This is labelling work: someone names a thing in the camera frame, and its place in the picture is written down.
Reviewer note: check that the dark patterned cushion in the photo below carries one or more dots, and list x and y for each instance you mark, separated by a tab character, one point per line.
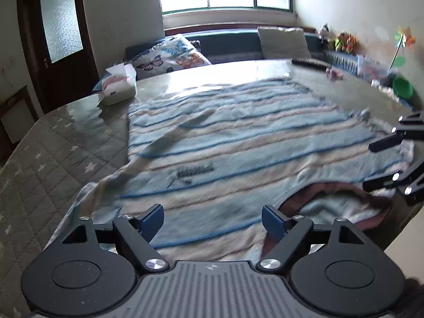
195	45

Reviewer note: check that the blue sofa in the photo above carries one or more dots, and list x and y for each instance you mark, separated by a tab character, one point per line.
232	46

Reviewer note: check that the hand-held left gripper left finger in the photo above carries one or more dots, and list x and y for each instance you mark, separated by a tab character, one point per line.
152	221

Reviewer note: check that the low wooden cabinet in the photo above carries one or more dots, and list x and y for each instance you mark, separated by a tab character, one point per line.
13	122

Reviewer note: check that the small pink object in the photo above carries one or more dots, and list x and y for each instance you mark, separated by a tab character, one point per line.
334	74

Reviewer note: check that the plain beige pillow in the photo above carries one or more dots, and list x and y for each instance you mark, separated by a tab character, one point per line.
283	41

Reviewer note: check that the butterfly print pillow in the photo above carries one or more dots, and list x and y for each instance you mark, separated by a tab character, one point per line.
172	53

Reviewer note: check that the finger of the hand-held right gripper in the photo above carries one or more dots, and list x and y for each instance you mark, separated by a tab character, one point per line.
381	182
384	141

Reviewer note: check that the blue beige striped sweater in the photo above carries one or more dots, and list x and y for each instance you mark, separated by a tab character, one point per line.
232	139

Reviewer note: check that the white black plush toy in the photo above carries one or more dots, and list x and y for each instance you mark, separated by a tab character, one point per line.
324	32

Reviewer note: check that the orange green plush toys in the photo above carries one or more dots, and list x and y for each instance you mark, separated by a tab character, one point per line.
344	42

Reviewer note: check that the green plastic bowl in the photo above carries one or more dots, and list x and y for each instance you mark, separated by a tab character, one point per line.
403	87

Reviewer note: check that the pink white tissue box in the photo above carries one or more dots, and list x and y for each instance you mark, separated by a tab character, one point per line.
116	89

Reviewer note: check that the grey quilted star table cover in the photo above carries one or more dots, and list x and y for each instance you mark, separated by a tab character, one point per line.
49	159

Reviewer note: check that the dark wooden glass-panel door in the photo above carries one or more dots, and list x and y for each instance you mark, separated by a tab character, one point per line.
76	73

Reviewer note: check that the colourful pinwheel toy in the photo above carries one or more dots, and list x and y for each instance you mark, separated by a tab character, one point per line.
405	38

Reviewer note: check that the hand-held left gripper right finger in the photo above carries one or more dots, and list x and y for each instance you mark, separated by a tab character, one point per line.
273	225

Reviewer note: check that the black remote control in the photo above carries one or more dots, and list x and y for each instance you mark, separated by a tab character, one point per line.
308	64

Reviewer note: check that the clear plastic container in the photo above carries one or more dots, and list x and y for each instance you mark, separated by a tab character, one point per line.
372	68

